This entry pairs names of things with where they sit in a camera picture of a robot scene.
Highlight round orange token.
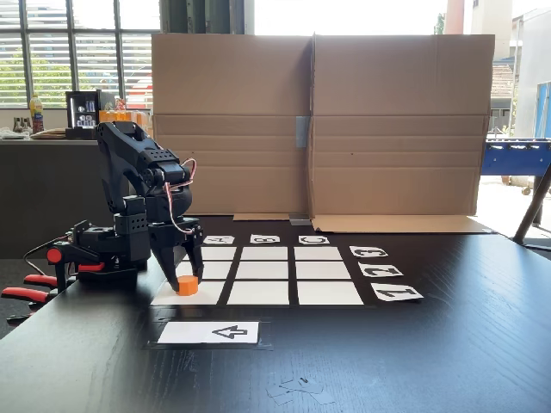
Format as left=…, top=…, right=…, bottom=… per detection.
left=176, top=274, right=200, bottom=297

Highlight white nine-square grid sheet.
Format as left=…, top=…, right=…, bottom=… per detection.
left=150, top=244, right=367, bottom=307

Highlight white arrow paper sheet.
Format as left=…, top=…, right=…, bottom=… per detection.
left=157, top=321, right=260, bottom=344

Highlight orange drink cartons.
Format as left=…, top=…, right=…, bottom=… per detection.
left=98, top=109, right=152, bottom=139

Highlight black bar clamp red knob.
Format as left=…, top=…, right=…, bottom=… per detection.
left=46, top=240, right=105, bottom=294

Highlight dark grey counter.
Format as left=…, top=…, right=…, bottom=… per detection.
left=0, top=138, right=152, bottom=259

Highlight black mini fridge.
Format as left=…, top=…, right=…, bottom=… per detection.
left=65, top=89, right=102, bottom=140

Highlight flat wooden boards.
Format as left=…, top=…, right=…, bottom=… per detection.
left=29, top=127, right=68, bottom=141

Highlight paper sheet number 3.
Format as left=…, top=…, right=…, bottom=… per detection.
left=349, top=245, right=388, bottom=259

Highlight yellow drink bottle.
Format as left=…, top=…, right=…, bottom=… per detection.
left=28, top=94, right=45, bottom=133

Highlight white paper stack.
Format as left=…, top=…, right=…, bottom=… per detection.
left=0, top=126, right=32, bottom=141

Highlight paper sheet number 2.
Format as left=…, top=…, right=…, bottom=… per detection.
left=358, top=263, right=405, bottom=278

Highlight blue foosball table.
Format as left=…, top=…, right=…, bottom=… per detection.
left=484, top=136, right=551, bottom=195

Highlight grey metal table leg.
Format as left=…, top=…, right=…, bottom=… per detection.
left=511, top=165, right=551, bottom=250

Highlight thin black power cable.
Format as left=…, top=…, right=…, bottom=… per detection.
left=23, top=235, right=72, bottom=276

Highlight red-handled clamp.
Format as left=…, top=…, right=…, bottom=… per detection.
left=0, top=274, right=59, bottom=324

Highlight brown cardboard box wall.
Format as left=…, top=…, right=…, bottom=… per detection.
left=150, top=33, right=313, bottom=221
left=309, top=33, right=496, bottom=234

